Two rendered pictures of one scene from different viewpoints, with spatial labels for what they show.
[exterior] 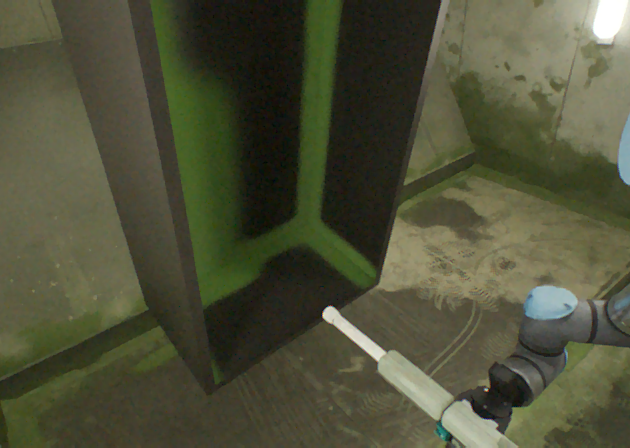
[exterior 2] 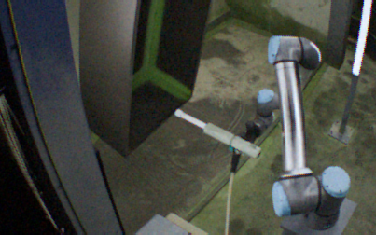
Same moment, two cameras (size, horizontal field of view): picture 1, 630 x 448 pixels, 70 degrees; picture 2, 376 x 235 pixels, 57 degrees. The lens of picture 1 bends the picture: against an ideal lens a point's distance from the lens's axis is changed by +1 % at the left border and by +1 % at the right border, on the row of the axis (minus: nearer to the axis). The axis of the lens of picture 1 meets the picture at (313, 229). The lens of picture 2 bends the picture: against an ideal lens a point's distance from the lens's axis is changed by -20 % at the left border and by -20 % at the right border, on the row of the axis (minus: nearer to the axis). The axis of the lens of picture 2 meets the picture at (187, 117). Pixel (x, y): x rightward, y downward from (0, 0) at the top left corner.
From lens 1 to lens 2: 1.16 m
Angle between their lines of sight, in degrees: 15
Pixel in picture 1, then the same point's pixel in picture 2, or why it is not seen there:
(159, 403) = not seen: hidden behind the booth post
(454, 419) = (235, 142)
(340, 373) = (174, 149)
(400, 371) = (213, 130)
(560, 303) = (268, 95)
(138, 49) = (132, 34)
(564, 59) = not seen: outside the picture
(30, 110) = not seen: hidden behind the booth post
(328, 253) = (162, 84)
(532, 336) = (260, 109)
